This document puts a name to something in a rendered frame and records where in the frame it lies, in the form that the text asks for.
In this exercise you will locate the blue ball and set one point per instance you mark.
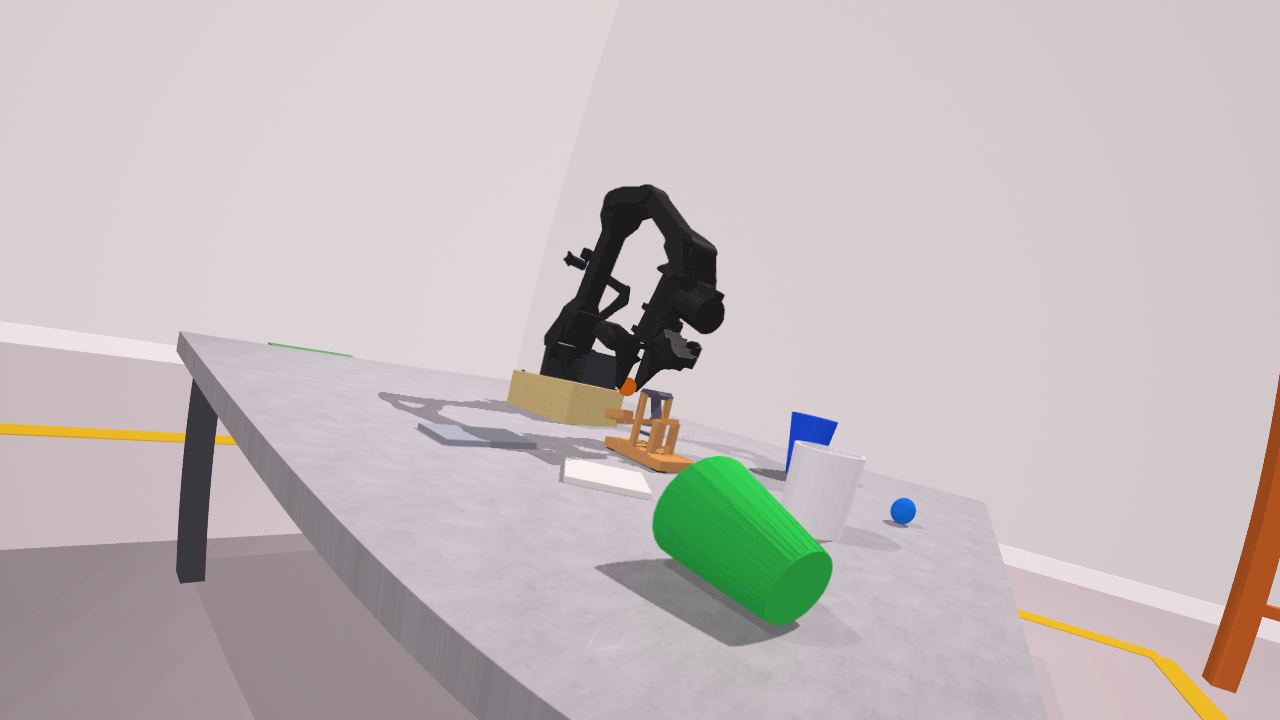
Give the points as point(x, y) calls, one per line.
point(903, 511)

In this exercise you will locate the green plastic cup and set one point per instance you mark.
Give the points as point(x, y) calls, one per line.
point(718, 520)

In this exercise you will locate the white cup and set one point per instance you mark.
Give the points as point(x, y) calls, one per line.
point(820, 488)

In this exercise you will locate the blue cup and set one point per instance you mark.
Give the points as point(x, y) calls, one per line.
point(811, 429)

